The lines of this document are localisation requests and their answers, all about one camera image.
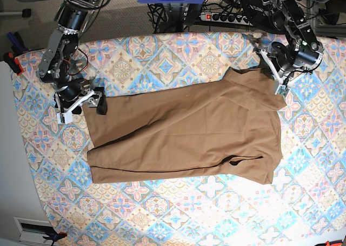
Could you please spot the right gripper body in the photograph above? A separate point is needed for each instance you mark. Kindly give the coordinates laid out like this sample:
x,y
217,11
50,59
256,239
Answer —
x,y
70,91

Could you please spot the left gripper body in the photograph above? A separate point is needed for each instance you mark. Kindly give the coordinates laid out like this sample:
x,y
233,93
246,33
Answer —
x,y
293,57

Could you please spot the brown t-shirt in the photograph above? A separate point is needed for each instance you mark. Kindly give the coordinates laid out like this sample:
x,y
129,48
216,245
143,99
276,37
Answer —
x,y
230,126

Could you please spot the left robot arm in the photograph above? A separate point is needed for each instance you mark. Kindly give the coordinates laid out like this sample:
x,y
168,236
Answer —
x,y
287,17

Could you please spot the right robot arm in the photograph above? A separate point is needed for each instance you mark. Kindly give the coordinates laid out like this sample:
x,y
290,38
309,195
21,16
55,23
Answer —
x,y
59,66

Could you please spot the white power strip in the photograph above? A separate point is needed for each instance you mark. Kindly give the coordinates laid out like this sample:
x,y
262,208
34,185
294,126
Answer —
x,y
225,18

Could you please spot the red black clamp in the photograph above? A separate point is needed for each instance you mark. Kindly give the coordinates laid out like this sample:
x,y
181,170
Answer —
x,y
14,64

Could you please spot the orange black clamp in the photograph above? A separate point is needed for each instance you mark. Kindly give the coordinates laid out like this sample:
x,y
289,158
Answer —
x,y
54,236

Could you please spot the white floor vent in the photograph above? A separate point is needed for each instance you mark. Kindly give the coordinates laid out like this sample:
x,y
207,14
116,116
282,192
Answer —
x,y
31,232

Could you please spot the patterned tablecloth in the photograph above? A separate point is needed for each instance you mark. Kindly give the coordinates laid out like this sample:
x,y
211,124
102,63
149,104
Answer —
x,y
306,198

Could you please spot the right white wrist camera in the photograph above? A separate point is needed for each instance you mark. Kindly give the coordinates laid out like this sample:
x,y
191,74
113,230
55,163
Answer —
x,y
64,114

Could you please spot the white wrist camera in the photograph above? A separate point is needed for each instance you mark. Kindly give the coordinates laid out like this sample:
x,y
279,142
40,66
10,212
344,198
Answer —
x,y
64,114
284,82

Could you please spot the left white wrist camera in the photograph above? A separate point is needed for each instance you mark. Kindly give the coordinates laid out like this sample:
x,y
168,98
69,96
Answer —
x,y
284,82

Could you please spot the blue handled clamp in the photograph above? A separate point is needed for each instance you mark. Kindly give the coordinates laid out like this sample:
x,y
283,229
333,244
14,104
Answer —
x,y
17,42

